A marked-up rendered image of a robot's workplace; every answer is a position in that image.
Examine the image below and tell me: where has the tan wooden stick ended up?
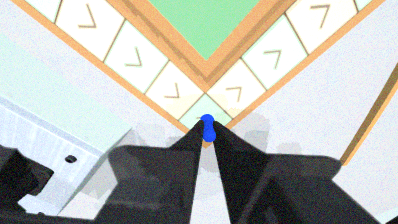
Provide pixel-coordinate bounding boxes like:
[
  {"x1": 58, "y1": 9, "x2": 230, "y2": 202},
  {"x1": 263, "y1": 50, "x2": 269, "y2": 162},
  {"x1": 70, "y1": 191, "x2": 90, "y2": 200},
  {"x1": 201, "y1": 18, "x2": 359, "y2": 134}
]
[{"x1": 339, "y1": 62, "x2": 398, "y2": 166}]

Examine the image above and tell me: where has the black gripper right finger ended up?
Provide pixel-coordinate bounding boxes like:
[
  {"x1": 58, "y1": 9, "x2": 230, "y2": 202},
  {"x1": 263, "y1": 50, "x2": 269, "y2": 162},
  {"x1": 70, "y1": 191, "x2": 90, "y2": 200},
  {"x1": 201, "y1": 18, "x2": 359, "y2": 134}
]
[{"x1": 213, "y1": 121, "x2": 342, "y2": 224}]

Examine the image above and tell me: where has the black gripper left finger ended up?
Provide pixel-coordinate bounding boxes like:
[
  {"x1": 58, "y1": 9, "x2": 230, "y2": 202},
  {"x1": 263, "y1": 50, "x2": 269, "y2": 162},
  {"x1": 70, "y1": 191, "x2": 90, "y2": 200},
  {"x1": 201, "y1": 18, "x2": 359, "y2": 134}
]
[{"x1": 107, "y1": 120, "x2": 204, "y2": 224}]

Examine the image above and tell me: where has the blue pawn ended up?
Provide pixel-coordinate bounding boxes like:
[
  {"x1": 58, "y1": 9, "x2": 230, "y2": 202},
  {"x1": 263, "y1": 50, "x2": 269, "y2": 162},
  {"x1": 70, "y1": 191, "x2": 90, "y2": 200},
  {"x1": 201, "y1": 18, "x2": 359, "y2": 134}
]
[{"x1": 200, "y1": 114, "x2": 216, "y2": 143}]

